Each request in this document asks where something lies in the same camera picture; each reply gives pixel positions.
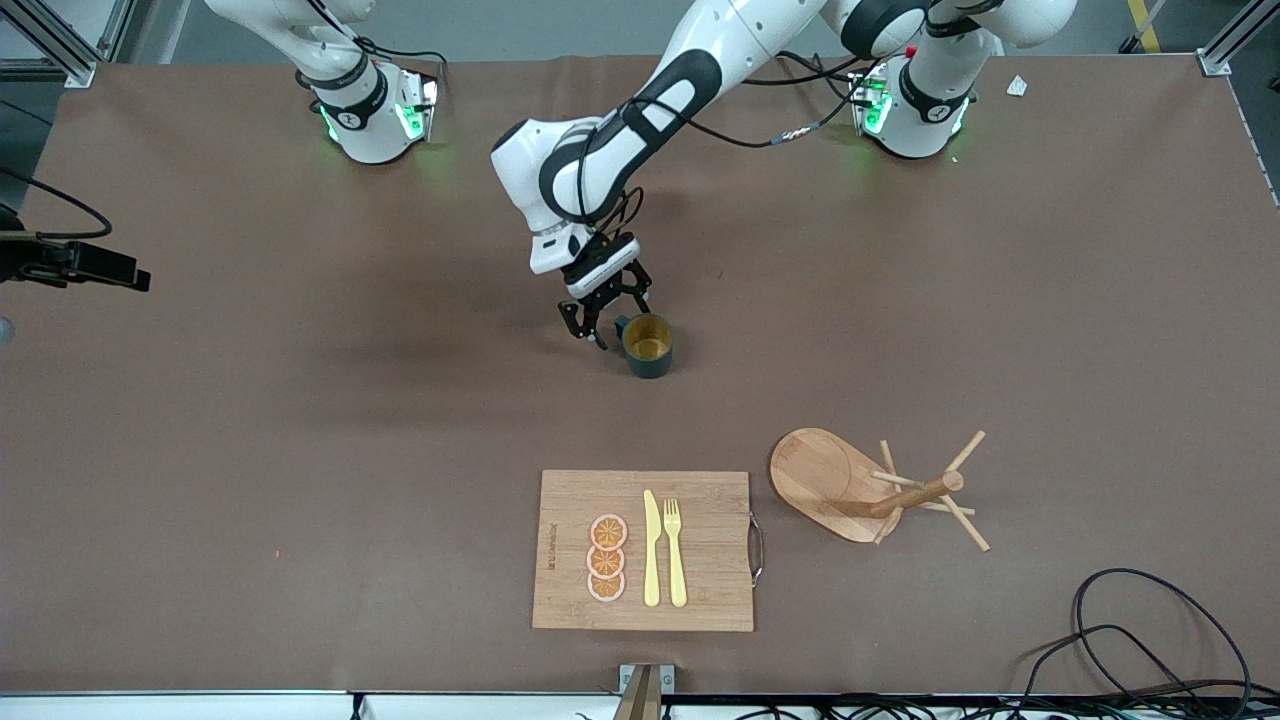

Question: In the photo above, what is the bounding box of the teal cup with yellow inside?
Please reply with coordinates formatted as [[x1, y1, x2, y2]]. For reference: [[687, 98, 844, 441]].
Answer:
[[613, 312, 674, 380]]

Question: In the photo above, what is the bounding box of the wooden cup rack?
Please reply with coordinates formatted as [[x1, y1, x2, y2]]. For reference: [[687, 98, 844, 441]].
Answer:
[[770, 428, 991, 553]]

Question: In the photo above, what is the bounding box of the yellow plastic knife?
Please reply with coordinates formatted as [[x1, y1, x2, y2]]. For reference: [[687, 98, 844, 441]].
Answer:
[[643, 489, 662, 608]]

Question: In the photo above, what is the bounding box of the wooden cutting board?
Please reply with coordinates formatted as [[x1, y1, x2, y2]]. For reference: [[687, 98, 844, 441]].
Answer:
[[532, 470, 766, 633]]

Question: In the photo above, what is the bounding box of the yellow plastic fork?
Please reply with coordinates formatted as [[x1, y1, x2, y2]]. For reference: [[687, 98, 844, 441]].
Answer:
[[663, 498, 689, 609]]

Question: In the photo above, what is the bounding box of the brown table cover sheet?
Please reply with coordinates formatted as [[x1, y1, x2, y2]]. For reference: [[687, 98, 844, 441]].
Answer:
[[0, 52, 1280, 696]]

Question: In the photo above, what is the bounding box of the aluminium frame post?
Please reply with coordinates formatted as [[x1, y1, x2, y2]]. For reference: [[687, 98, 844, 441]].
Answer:
[[95, 0, 138, 61], [1197, 0, 1280, 79], [0, 0, 98, 89]]

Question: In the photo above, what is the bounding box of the black left base cable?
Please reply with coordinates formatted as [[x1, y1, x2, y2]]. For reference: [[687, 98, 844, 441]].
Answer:
[[745, 50, 863, 106]]

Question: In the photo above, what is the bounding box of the black base cable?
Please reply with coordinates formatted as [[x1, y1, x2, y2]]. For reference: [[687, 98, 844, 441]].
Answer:
[[745, 50, 863, 106], [355, 38, 448, 86]]

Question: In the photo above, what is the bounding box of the black right base cable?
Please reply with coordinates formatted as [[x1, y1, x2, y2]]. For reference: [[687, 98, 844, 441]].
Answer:
[[355, 38, 448, 86]]

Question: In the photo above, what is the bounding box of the aluminium profile bracket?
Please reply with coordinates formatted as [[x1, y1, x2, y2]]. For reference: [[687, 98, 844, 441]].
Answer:
[[617, 663, 676, 720]]

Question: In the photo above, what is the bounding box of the black cable bundle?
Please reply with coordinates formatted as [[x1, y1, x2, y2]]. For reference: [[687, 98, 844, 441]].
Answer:
[[670, 685, 1280, 720]]

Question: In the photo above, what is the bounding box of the black looped cable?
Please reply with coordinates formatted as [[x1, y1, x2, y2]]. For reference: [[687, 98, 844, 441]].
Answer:
[[1020, 625, 1201, 716], [1072, 568, 1253, 701]]

